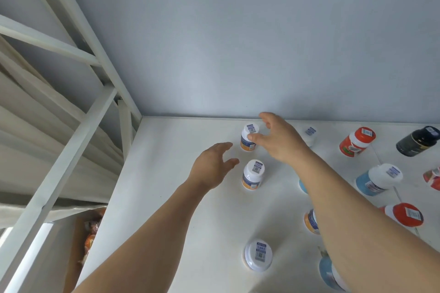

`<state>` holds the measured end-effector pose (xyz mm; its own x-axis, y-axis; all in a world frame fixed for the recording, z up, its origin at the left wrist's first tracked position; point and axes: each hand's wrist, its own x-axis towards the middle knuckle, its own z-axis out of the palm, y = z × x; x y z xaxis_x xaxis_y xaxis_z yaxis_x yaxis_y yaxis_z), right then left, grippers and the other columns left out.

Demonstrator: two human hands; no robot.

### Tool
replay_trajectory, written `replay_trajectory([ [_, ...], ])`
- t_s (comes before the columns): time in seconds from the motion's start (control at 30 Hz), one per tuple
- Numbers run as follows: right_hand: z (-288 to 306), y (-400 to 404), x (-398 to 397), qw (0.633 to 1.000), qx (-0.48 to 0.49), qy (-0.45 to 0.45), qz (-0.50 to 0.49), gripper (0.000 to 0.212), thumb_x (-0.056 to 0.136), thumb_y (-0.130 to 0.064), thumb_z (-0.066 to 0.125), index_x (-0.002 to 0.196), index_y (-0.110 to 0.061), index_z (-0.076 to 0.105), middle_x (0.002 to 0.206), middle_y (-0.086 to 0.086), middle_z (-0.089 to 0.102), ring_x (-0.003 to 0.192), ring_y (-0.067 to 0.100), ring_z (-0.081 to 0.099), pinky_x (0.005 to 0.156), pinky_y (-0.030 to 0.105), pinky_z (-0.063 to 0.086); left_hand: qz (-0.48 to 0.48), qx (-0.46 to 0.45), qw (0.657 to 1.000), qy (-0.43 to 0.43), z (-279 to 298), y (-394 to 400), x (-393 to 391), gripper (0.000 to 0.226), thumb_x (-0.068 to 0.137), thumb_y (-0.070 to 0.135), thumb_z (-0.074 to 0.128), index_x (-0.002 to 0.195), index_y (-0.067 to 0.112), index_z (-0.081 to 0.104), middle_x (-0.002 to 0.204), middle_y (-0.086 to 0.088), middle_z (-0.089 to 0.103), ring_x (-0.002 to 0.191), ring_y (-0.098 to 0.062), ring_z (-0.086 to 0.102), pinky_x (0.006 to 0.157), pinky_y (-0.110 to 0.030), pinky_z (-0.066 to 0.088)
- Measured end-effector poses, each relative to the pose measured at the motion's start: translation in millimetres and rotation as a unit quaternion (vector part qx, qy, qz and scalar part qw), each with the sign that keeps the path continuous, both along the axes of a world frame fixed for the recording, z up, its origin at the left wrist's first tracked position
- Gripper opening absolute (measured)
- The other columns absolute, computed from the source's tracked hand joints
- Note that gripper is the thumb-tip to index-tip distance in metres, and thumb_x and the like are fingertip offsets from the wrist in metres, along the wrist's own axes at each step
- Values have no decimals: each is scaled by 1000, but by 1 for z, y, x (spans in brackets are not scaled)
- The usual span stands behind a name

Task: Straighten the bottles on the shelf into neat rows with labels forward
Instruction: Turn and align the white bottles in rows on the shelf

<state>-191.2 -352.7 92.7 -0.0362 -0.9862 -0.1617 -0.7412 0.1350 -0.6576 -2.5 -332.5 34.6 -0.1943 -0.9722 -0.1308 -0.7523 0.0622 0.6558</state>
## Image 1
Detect person's left forearm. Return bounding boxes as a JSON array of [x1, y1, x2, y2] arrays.
[[74, 179, 212, 293]]

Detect red snack packets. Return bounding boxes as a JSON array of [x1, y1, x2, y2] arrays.
[[81, 219, 104, 264]]

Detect person's right hand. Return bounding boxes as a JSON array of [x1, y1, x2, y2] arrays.
[[247, 112, 313, 166]]

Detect red bottle red cap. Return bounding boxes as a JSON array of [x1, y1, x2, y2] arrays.
[[379, 202, 424, 228], [423, 167, 440, 191], [339, 127, 377, 157]]

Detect black bottle black cap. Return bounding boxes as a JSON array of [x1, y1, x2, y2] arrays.
[[396, 125, 440, 157]]

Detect white metal shelf rack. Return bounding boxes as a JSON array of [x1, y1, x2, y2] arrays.
[[0, 0, 440, 293]]

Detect person's left hand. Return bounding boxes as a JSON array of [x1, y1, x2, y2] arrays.
[[187, 141, 240, 191]]

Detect cardboard box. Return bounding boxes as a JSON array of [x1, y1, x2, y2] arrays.
[[63, 208, 107, 293]]

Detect person's right forearm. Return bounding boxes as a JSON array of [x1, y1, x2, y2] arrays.
[[292, 150, 440, 293]]

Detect white bottle orange label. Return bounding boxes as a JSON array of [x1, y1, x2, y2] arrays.
[[242, 159, 266, 191], [239, 123, 260, 152], [303, 208, 320, 235], [243, 239, 274, 272]]

